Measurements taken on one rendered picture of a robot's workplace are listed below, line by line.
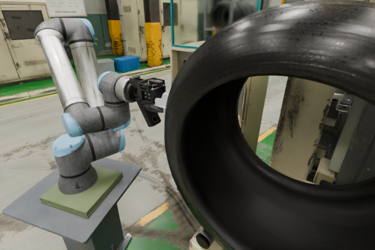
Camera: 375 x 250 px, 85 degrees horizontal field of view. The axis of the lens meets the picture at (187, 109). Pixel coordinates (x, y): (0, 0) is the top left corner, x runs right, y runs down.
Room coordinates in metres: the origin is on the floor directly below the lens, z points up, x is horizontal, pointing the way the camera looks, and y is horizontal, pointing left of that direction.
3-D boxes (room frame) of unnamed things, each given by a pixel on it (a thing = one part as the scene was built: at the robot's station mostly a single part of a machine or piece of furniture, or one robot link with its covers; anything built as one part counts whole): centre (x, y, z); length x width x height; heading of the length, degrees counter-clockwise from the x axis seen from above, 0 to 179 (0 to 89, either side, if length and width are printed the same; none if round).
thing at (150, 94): (0.64, 0.14, 1.24); 0.12 x 0.08 x 0.09; 53
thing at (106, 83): (0.74, 0.27, 1.22); 0.12 x 0.09 x 0.10; 53
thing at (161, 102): (0.56, 0.06, 1.23); 0.09 x 0.03 x 0.06; 53
